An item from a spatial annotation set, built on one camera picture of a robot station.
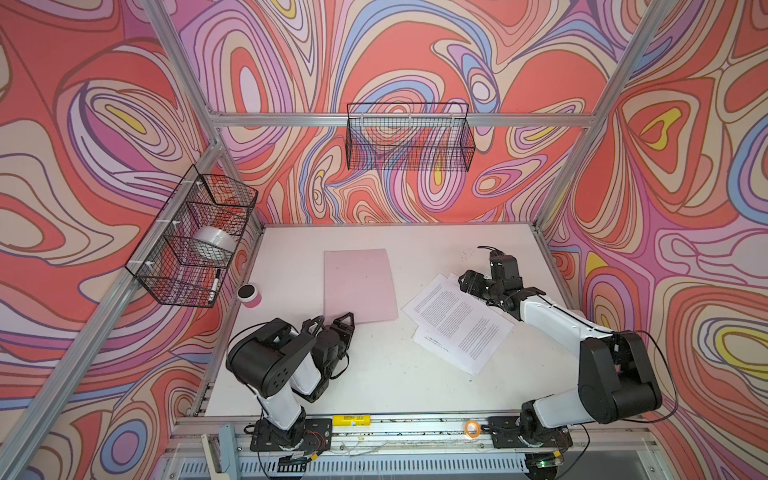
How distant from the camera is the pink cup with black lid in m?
0.95

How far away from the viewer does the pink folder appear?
38.5 inches

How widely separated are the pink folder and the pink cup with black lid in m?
0.22
